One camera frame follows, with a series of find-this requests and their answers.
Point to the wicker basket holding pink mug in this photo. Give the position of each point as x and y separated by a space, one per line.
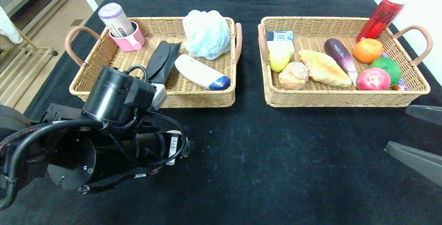
193 97

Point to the beige metal trolley frame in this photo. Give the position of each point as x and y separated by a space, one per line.
41 49

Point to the red soda can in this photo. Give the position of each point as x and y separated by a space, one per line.
381 17

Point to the colourful snack packet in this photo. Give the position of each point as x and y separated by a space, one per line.
400 87

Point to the purple eggplant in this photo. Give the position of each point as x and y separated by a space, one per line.
340 54

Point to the white tube with purple cap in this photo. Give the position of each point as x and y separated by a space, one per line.
115 18

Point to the green round fruit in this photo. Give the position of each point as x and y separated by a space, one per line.
388 66

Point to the small blue labelled bottle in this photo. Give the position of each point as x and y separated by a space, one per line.
279 36

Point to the black curved plastic piece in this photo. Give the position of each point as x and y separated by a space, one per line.
162 61

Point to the small white juice carton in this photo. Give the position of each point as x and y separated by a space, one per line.
292 46

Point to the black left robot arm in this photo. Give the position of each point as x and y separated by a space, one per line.
110 97

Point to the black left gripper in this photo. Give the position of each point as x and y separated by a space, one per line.
173 148

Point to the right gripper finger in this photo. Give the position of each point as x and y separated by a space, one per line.
426 114
418 162

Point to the orange fruit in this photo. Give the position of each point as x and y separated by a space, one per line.
367 50

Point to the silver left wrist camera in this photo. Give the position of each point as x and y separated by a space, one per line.
159 95

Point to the golden bread loaf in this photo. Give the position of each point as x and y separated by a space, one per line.
324 69

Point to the pink mug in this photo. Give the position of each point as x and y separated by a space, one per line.
131 43

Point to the cream puff pastry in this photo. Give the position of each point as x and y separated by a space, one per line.
293 76

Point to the white shampoo bottle blue cap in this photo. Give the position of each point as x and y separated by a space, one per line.
198 71

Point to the white hanging cloth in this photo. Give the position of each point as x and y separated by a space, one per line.
8 28

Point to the wicker basket holding food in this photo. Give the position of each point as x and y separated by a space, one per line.
310 28

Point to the black table cloth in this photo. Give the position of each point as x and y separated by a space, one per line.
276 166

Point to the red peach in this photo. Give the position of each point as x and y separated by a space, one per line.
373 80

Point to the light blue bath pouf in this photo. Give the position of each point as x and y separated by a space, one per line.
207 35

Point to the yellow round fruit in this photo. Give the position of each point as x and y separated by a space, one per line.
279 57

